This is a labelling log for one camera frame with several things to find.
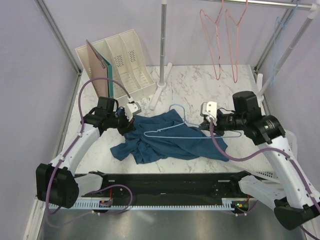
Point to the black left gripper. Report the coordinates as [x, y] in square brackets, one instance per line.
[128, 126]

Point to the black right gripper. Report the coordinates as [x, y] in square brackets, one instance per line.
[217, 124]

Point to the blue wire hanger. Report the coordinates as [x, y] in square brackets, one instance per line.
[275, 50]
[185, 122]

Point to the blue t shirt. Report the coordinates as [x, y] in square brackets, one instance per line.
[147, 150]

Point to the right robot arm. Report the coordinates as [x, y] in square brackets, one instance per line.
[299, 201]

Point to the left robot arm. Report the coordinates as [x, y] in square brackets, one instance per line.
[56, 182]

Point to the white clothes rack foot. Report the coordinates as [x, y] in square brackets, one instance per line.
[164, 73]

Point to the brown cardboard folder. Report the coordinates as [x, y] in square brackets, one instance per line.
[98, 69]

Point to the white plastic file organizer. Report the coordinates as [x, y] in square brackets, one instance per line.
[124, 53]

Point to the white plastic laundry basket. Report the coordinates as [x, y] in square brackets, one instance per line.
[259, 165]

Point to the metal clothes rack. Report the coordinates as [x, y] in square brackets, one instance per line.
[312, 9]

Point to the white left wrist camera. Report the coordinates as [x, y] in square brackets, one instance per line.
[131, 109]

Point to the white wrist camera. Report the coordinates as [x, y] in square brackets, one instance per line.
[131, 109]
[208, 110]

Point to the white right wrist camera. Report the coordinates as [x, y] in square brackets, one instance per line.
[208, 110]

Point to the white slotted cable duct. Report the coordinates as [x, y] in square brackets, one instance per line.
[97, 204]

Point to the pink wire hanger left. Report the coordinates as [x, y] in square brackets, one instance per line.
[213, 41]

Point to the pink wire hanger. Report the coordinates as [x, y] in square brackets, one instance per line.
[233, 31]
[213, 41]

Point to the pink wire hanger right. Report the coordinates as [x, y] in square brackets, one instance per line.
[233, 31]

